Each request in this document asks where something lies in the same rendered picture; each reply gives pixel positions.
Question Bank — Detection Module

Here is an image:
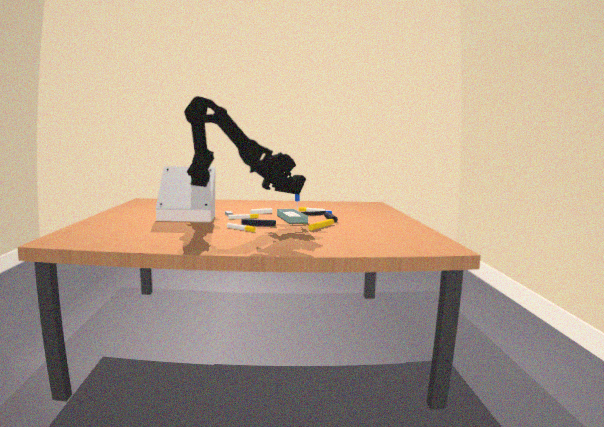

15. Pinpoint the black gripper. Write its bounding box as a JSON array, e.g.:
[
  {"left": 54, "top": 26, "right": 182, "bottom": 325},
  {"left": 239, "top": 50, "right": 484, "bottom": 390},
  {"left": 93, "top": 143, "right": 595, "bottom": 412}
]
[{"left": 262, "top": 172, "right": 306, "bottom": 195}]

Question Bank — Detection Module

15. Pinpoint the white keyboard with letter keys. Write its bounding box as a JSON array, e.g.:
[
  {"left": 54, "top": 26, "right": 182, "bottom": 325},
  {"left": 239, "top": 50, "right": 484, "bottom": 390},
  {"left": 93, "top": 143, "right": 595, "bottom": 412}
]
[{"left": 277, "top": 209, "right": 308, "bottom": 224}]

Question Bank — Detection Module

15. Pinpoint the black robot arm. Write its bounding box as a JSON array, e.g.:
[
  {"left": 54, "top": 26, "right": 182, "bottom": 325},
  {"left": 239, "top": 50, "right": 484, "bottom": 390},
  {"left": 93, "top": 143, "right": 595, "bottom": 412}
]
[{"left": 184, "top": 96, "right": 296, "bottom": 187}]

